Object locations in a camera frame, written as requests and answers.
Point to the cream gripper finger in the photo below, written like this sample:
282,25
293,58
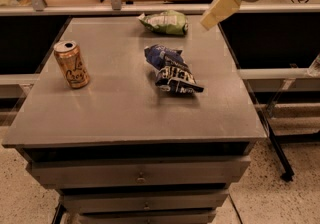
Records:
218,11

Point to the green jalapeno chip bag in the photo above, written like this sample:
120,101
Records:
168,22

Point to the blue chip bag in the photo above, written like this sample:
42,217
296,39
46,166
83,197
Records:
172,73

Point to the orange La Croix can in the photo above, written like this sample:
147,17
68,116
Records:
70,61

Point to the black table leg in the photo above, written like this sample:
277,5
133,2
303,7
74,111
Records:
288,174

